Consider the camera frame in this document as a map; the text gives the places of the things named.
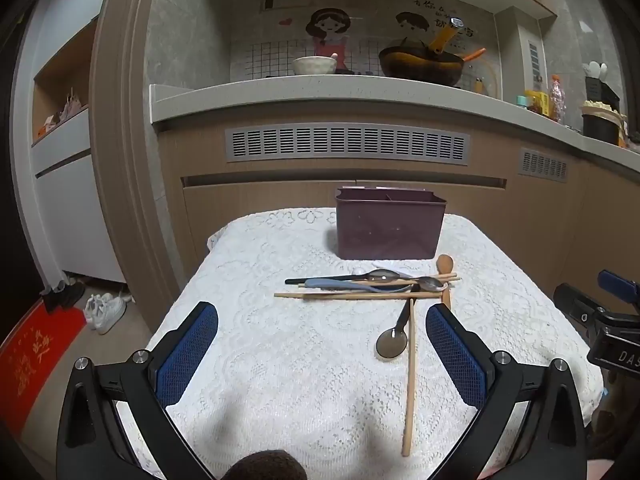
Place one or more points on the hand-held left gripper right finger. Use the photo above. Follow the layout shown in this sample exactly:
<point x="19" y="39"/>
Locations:
<point x="455" y="355"/>

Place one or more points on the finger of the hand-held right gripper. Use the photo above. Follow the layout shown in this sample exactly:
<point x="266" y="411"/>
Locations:
<point x="575" y="302"/>
<point x="620" y="285"/>

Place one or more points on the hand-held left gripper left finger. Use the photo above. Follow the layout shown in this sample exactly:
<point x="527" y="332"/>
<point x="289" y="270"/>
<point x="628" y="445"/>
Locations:
<point x="187" y="355"/>

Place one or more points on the wooden chopstick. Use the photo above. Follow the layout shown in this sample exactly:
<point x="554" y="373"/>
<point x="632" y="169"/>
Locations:
<point x="450" y="277"/>
<point x="411" y="385"/>

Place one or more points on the purple plastic utensil container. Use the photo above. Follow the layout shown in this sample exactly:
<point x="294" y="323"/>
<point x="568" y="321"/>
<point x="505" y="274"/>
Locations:
<point x="390" y="225"/>

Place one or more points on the white sneaker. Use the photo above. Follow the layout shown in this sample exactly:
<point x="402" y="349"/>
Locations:
<point x="112" y="315"/>
<point x="95" y="307"/>

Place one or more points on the wooden spoon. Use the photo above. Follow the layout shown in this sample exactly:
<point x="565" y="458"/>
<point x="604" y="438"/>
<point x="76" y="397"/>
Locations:
<point x="445" y="264"/>

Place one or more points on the white lace tablecloth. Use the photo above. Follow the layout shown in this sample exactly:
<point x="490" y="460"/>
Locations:
<point x="300" y="385"/>

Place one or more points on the dark brown fuzzy object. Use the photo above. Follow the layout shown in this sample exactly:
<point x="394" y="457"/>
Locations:
<point x="267" y="466"/>

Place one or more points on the dark shoes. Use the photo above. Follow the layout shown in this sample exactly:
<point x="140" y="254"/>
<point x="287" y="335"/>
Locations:
<point x="62" y="295"/>

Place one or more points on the small grey vent grille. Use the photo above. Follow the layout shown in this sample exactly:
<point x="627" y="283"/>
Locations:
<point x="543" y="163"/>

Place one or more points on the red doormat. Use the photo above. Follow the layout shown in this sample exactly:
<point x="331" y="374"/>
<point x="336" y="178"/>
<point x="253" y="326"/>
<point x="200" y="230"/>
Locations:
<point x="35" y="370"/>

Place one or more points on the black round flower box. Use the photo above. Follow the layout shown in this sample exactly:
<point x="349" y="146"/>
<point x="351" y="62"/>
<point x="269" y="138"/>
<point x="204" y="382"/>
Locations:
<point x="600" y="127"/>

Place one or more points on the wooden base cabinet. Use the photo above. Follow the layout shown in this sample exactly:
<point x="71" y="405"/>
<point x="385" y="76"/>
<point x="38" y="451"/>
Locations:
<point x="275" y="210"/>

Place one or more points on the clear bottle with orange cap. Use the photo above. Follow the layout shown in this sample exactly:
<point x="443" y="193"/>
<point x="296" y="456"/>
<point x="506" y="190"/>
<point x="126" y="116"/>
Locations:
<point x="557" y="100"/>

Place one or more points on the yellow oil container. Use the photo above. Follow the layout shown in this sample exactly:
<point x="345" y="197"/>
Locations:
<point x="537" y="102"/>

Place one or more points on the black holder with white spoons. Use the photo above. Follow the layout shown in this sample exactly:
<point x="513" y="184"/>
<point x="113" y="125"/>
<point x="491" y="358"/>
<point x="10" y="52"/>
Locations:
<point x="597" y="85"/>

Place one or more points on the teal-capped small bottle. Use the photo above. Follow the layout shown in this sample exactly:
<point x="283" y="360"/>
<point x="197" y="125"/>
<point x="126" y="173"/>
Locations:
<point x="523" y="102"/>

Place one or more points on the white storage cabinet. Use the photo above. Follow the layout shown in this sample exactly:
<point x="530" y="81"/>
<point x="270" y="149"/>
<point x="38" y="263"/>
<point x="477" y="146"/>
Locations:
<point x="65" y="185"/>

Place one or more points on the large grey vent grille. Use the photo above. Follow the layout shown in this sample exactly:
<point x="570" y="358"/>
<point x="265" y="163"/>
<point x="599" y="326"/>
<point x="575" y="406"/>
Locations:
<point x="347" y="144"/>

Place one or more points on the pile of small pink packets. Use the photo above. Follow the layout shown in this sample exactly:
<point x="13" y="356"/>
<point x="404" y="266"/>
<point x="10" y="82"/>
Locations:
<point x="62" y="112"/>

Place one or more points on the grey kitchen counter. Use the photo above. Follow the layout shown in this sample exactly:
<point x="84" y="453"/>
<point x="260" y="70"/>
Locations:
<point x="350" y="97"/>

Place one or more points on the dark wok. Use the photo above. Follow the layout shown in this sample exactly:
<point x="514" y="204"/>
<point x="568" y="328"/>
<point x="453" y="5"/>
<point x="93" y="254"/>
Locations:
<point x="420" y="67"/>

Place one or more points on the white ceramic bowl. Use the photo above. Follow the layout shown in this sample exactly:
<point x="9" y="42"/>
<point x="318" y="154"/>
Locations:
<point x="315" y="65"/>

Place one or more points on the white wall-mounted box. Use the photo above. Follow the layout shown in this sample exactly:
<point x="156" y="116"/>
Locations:
<point x="525" y="50"/>

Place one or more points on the boy cartoon wall sticker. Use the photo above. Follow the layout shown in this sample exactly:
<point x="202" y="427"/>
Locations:
<point x="412" y="22"/>

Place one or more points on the girl cartoon wall sticker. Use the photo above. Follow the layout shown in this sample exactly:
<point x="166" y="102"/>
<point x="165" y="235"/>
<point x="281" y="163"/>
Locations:
<point x="327" y="27"/>

